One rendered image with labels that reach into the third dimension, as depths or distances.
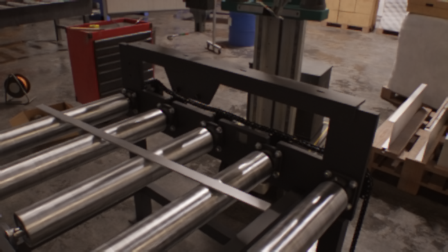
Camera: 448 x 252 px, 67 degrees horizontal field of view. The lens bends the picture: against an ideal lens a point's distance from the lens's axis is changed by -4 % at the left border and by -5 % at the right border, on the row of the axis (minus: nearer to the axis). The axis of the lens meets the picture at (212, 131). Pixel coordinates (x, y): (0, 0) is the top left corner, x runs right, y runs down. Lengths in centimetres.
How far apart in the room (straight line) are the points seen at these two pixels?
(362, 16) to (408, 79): 496
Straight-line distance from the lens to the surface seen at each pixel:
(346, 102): 119
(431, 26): 450
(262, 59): 252
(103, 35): 350
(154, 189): 212
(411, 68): 469
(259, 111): 265
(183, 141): 140
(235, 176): 120
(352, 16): 956
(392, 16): 946
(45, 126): 171
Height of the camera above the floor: 158
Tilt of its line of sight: 27 degrees down
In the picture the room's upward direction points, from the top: 1 degrees clockwise
